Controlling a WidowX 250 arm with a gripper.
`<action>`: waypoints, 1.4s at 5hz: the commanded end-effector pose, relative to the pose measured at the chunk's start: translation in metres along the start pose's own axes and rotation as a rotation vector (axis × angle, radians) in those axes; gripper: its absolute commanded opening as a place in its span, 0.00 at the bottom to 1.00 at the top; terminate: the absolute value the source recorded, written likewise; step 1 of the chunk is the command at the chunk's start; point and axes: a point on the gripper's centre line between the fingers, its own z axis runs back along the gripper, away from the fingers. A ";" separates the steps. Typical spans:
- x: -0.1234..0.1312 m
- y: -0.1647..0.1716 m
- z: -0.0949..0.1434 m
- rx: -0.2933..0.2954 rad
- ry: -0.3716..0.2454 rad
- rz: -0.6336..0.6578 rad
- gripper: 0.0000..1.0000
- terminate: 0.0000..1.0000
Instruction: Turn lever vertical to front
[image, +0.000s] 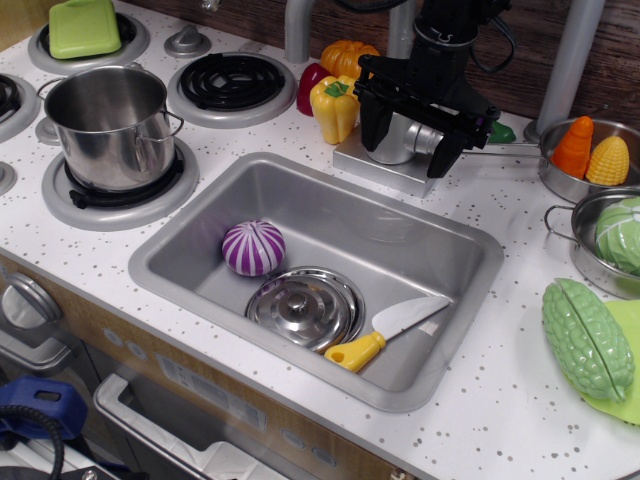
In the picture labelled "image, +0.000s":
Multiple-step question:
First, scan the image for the light green plate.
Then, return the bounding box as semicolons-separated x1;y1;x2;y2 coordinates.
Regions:
574;298;640;428

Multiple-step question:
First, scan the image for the green toy vegetable behind gripper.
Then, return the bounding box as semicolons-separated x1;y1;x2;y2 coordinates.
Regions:
488;121;517;144

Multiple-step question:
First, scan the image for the orange toy carrot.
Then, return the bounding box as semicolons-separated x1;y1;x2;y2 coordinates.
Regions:
551;116;594;180

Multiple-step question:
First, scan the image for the grey burner back left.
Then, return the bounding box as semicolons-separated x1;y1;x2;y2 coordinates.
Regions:
28;13;150;76

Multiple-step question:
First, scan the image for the red toy pepper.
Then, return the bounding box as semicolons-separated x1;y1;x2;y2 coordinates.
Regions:
296;63;330;116

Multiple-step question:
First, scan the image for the grey faucet pipe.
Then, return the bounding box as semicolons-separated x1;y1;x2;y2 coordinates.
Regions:
284;0;417;64

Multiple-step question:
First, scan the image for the grey oven door handle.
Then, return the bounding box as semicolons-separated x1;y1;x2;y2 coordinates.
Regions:
94;374;283;479

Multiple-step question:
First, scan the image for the green toy cutting board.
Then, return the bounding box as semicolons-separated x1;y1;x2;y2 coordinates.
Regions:
49;0;121;60

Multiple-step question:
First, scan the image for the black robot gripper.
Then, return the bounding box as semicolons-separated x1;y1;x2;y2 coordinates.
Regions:
356;22;495;178

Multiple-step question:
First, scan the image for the black cable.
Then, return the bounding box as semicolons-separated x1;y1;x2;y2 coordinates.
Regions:
0;404;66;480

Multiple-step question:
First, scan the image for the stainless steel pot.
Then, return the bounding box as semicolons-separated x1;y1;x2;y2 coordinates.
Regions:
37;66;184;192

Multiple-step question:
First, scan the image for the grey vertical pole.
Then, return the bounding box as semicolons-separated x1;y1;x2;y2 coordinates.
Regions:
524;0;605;143

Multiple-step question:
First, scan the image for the steel pan with long handle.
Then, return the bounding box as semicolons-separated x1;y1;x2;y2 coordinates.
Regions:
462;117;640;204

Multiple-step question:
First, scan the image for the grey round dial front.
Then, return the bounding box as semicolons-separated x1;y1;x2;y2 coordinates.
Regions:
1;272;63;348

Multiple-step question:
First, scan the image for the yellow toy bell pepper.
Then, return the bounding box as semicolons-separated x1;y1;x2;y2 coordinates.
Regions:
309;75;360;145

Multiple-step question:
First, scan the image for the green toy cabbage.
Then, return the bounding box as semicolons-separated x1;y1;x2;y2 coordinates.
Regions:
595;197;639;276

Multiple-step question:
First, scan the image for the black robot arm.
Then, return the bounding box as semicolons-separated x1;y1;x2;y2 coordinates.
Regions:
354;1;511;178

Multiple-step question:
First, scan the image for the purple striped toy onion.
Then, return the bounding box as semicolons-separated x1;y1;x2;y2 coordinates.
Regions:
222;220;286;277

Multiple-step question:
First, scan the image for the blue clamp tool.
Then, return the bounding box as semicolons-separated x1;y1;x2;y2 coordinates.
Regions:
1;376;88;440

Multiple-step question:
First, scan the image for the silver faucet lever base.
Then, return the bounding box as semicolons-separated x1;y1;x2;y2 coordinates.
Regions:
333;113;443;198

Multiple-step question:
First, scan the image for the small steel two-handled pot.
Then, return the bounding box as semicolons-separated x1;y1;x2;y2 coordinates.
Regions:
544;188;639;300

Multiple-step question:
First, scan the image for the grey toy sink basin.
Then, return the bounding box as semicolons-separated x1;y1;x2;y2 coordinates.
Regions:
129;153;503;412

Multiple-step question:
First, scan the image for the green toy bitter melon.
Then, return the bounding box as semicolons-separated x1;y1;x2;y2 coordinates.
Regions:
542;278;635;403

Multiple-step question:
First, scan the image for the yellow toy corn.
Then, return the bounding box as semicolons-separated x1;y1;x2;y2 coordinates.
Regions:
585;136;630;186

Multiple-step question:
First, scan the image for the black coil burner back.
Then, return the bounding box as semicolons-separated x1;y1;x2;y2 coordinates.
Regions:
168;52;297;129

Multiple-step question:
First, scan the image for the grey stove knob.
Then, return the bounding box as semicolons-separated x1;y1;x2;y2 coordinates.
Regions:
164;25;211;58

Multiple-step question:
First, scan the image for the steel pot lid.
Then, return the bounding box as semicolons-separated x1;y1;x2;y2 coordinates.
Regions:
245;267;366;354

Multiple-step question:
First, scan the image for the grey burner under pot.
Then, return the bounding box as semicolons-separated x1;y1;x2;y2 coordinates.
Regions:
42;139;199;232

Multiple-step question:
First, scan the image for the grey burner far left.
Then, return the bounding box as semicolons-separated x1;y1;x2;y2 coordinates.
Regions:
1;74;41;143

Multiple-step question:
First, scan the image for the yellow handled toy knife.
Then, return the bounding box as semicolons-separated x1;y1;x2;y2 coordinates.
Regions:
324;296;450;373

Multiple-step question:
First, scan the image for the orange toy pumpkin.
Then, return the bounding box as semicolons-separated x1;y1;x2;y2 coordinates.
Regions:
320;40;380;79

